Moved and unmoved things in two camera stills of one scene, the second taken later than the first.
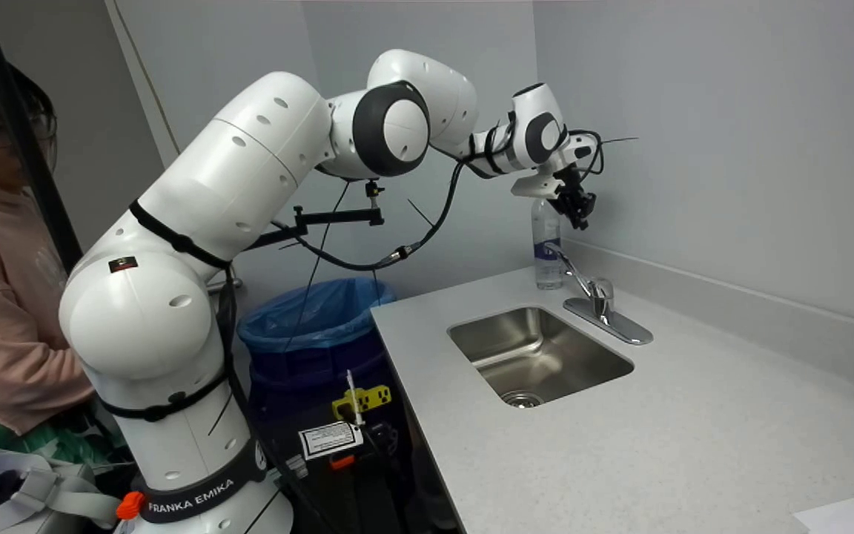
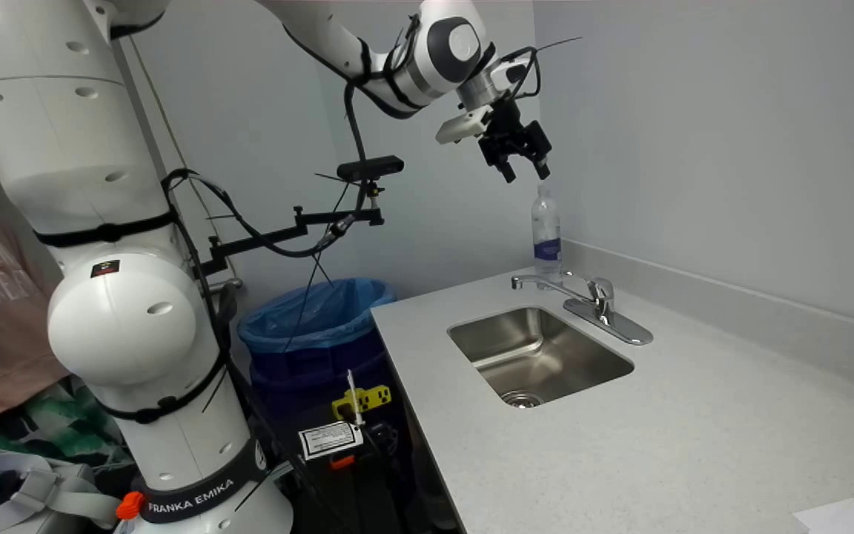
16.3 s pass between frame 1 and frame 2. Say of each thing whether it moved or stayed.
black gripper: moved
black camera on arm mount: stayed
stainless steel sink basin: stayed
